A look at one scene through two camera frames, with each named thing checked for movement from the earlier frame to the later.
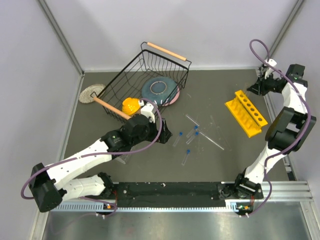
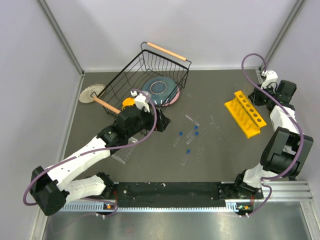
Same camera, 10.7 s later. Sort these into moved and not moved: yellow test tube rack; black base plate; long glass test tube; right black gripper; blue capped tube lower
Moved: long glass test tube; right black gripper
Not moved: blue capped tube lower; yellow test tube rack; black base plate
